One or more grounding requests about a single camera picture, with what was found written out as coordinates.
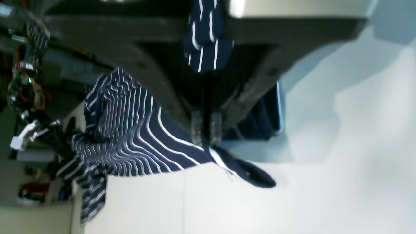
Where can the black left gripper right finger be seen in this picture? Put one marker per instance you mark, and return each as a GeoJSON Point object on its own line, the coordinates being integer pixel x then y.
{"type": "Point", "coordinates": [270, 36]}

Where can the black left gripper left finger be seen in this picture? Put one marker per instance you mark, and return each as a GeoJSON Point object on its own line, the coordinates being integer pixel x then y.
{"type": "Point", "coordinates": [143, 37]}

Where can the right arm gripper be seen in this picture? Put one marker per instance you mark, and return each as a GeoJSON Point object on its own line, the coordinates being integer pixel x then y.
{"type": "Point", "coordinates": [39, 128]}

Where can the navy white striped T-shirt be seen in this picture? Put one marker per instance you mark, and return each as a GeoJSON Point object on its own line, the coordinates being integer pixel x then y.
{"type": "Point", "coordinates": [128, 134]}

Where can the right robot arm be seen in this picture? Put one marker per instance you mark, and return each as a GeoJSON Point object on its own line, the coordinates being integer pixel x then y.
{"type": "Point", "coordinates": [26, 55]}

